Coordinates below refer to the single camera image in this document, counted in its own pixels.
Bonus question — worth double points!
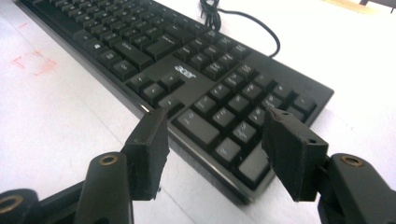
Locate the black computer keyboard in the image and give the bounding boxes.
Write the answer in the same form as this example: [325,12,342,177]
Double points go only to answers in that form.
[13,0,335,206]

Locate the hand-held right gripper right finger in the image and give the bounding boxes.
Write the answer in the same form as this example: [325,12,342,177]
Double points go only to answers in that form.
[262,107,330,203]

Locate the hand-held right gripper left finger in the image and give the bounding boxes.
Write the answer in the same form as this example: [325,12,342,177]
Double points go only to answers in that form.
[120,107,171,202]

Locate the black keyboard cable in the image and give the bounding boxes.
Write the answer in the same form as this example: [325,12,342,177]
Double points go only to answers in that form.
[199,0,281,59]

